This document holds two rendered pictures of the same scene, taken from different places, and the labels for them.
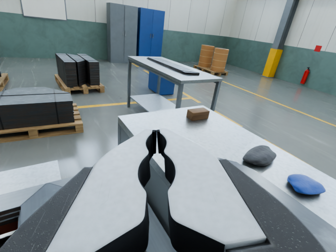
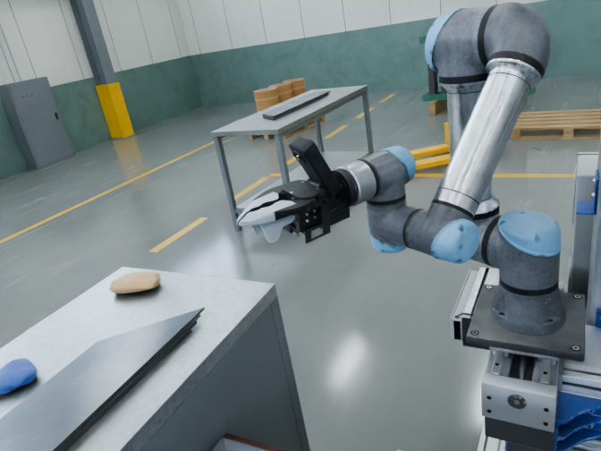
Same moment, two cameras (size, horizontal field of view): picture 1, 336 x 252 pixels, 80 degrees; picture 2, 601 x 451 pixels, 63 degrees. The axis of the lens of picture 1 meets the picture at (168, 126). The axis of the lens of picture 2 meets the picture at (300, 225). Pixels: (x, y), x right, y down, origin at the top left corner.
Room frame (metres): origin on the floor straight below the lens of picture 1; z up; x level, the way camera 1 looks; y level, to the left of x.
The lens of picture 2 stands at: (0.34, 0.67, 1.72)
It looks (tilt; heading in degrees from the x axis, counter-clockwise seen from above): 23 degrees down; 245
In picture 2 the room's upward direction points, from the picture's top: 10 degrees counter-clockwise
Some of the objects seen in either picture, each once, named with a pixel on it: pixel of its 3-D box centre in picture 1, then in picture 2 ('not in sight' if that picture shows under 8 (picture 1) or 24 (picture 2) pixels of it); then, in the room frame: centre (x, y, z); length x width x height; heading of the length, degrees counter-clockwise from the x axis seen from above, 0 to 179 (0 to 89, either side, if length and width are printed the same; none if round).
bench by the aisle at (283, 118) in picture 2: not in sight; (305, 151); (-1.87, -3.56, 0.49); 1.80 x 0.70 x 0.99; 30
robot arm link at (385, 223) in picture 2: not in sight; (393, 223); (-0.19, -0.01, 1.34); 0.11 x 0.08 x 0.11; 97
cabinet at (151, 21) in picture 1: (149, 37); not in sight; (8.72, 1.18, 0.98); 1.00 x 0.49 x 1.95; 123
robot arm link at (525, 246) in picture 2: not in sight; (525, 246); (-0.46, 0.06, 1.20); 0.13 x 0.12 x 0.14; 97
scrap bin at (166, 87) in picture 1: (161, 80); not in sight; (4.92, 0.29, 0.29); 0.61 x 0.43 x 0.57; 32
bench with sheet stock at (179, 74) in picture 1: (166, 94); not in sight; (3.21, 0.10, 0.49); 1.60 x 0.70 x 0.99; 36
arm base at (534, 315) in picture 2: not in sight; (528, 295); (-0.46, 0.07, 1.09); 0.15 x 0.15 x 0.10
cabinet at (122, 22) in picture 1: (122, 35); not in sight; (8.13, 2.11, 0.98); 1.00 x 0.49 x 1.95; 123
